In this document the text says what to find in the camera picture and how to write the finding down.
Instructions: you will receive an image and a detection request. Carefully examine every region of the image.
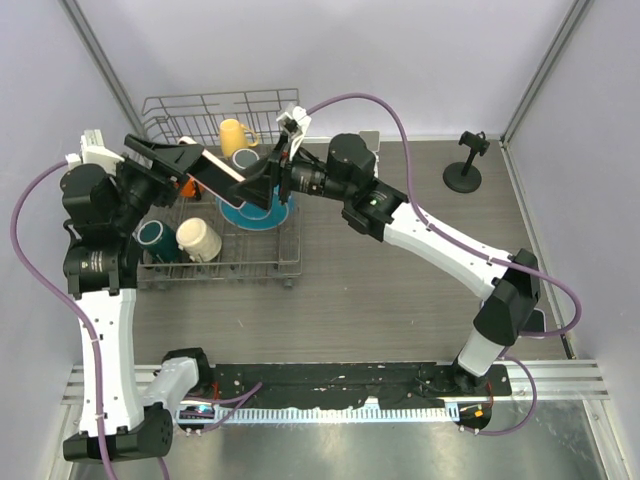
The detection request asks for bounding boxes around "white phone stand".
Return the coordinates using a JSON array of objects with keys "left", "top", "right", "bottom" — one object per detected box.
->
[{"left": 359, "top": 130, "right": 380, "bottom": 160}]

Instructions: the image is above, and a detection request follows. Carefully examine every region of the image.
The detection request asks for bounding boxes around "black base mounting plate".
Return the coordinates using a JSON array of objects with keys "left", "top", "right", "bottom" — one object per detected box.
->
[{"left": 185, "top": 362, "right": 512, "bottom": 410}]

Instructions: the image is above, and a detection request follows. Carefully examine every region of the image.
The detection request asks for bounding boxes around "orange mug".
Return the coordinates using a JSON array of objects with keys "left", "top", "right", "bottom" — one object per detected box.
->
[{"left": 180, "top": 179, "right": 203, "bottom": 201}]

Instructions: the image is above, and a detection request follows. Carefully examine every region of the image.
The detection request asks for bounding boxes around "black round-base phone holder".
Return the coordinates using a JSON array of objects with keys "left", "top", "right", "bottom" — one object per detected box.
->
[{"left": 442, "top": 131, "right": 490, "bottom": 194}]

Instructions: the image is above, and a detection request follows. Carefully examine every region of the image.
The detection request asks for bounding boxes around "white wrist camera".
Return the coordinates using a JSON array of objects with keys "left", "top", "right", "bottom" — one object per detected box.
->
[
  {"left": 65, "top": 129, "right": 124, "bottom": 170},
  {"left": 276, "top": 103, "right": 311, "bottom": 148}
]

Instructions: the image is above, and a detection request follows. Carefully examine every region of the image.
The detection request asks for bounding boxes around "pink-cased phone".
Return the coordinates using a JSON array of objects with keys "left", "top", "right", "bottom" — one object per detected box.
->
[{"left": 178, "top": 136, "right": 246, "bottom": 209}]

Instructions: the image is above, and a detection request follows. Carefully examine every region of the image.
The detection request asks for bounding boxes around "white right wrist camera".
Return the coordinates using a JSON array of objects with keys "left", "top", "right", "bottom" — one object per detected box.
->
[{"left": 276, "top": 103, "right": 311, "bottom": 148}]

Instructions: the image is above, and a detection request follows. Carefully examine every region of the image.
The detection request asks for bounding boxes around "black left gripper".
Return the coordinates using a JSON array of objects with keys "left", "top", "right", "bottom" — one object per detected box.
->
[{"left": 111, "top": 135, "right": 202, "bottom": 232}]

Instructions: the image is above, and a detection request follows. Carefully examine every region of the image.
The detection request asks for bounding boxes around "dark grey mug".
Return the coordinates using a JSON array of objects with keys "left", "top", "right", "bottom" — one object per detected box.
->
[{"left": 231, "top": 148, "right": 260, "bottom": 173}]

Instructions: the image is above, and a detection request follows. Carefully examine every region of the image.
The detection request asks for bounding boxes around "purple-cased phone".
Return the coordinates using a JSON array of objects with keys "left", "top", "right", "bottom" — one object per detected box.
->
[{"left": 520, "top": 308, "right": 546, "bottom": 339}]

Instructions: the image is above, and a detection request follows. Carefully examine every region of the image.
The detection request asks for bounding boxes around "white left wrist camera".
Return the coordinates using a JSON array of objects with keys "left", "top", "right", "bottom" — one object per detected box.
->
[{"left": 65, "top": 129, "right": 124, "bottom": 170}]

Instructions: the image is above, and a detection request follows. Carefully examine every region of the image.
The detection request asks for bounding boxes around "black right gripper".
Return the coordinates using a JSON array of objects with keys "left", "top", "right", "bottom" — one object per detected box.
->
[{"left": 228, "top": 132, "right": 352, "bottom": 214}]

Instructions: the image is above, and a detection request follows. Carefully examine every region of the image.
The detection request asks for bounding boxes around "blue plate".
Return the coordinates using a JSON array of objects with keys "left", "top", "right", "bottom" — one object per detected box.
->
[{"left": 216, "top": 192, "right": 294, "bottom": 232}]

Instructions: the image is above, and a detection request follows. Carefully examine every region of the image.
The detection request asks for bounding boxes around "grey wire dish rack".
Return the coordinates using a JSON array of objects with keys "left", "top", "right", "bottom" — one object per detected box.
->
[{"left": 138, "top": 88, "right": 302, "bottom": 289}]

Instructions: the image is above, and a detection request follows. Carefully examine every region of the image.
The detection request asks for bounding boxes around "cream ribbed cup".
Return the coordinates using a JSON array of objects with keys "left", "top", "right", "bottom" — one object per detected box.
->
[{"left": 176, "top": 217, "right": 222, "bottom": 263}]

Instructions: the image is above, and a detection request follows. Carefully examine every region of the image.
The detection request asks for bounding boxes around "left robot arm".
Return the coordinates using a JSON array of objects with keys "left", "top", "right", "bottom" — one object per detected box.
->
[{"left": 60, "top": 135, "right": 213, "bottom": 464}]

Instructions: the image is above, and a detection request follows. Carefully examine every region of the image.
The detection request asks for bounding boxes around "yellow mug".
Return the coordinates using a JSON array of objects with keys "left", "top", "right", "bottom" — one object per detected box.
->
[{"left": 219, "top": 119, "right": 259, "bottom": 158}]

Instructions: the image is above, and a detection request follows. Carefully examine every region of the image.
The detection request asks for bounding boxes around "dark teal mug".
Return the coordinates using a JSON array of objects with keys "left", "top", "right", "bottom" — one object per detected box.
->
[{"left": 137, "top": 220, "right": 181, "bottom": 264}]

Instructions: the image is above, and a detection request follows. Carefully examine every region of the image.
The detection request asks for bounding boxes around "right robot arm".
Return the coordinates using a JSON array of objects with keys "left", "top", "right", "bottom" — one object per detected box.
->
[{"left": 229, "top": 133, "right": 540, "bottom": 395}]

